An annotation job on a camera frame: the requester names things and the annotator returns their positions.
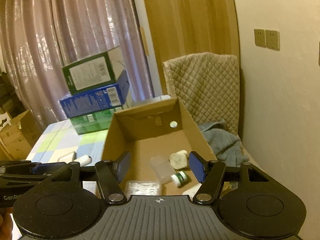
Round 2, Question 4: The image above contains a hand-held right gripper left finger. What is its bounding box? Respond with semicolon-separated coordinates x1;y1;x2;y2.
45;151;132;205

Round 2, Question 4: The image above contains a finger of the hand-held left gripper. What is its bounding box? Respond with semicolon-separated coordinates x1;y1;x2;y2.
0;173;51;188
0;160;67;175

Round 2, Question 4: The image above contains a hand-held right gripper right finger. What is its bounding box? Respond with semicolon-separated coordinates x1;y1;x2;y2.
189;151;270;205

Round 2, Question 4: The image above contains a small green white bottle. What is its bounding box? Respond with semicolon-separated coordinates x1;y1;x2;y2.
171;171;189;187

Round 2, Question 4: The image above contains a white item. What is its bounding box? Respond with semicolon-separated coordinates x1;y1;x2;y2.
182;183;202;200

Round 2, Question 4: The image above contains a pack of white floss picks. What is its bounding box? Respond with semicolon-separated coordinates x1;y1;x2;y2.
124;180;161;197

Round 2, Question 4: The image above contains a clear plastic container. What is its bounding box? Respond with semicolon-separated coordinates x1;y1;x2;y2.
149;155;176;185

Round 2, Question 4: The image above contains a cardboard box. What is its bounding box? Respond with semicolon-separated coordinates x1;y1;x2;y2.
102;97;217;197

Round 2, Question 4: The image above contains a person's left hand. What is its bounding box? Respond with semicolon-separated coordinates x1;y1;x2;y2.
0;208;21;240

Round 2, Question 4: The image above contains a checked bed sheet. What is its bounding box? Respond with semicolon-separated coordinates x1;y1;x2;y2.
24;118;116;203

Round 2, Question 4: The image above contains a grey blue cloth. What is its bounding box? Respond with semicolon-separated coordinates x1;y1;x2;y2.
198;121;250;167

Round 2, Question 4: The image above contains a brown cardboard carton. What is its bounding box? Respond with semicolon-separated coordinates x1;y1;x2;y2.
0;109;42;160

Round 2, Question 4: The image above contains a light green carton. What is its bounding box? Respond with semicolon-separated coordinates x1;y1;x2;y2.
69;108;123;135

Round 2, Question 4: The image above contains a small white object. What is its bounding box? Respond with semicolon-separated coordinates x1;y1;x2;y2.
0;114;12;128

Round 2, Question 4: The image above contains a blue carton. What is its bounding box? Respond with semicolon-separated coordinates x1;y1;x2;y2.
59;69;130;118

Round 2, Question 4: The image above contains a beige quilted blanket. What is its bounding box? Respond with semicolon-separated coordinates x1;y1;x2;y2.
162;52;242;142

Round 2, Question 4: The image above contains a dark storage shelf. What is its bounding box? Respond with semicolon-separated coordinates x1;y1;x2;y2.
0;71;26;115

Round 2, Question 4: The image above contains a dark green carton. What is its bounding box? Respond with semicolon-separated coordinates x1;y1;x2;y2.
62;46;121;95

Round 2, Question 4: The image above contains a pink shiny curtain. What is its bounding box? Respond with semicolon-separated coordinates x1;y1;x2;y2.
0;0;155;132

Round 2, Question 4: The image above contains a wooden door panel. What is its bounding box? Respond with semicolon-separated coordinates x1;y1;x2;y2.
139;0;241;98

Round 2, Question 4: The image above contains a beige wall socket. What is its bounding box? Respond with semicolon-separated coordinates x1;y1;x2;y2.
265;29;280;52
253;28;266;48

